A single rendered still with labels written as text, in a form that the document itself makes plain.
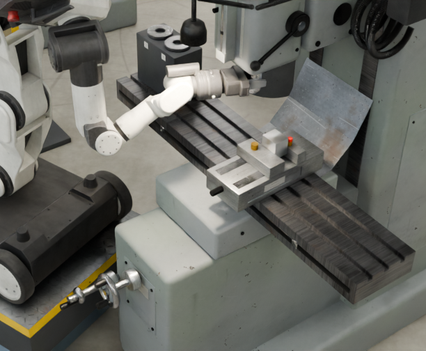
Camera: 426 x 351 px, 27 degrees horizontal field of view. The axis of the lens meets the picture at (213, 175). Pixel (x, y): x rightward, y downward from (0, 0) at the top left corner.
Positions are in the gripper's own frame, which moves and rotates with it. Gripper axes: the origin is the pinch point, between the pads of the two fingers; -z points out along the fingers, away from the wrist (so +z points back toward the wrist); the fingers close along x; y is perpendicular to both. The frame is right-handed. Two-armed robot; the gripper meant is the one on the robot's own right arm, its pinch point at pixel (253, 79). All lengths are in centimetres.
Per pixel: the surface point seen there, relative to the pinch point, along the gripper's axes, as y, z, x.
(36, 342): 93, 73, -5
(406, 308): 109, -68, -7
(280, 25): -22.7, -3.2, -9.4
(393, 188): 47, -52, -5
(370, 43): -19.6, -26.7, -18.7
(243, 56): -13.7, 6.4, -8.7
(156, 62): 16.2, 20.5, 41.7
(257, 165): 19.6, 2.5, -16.6
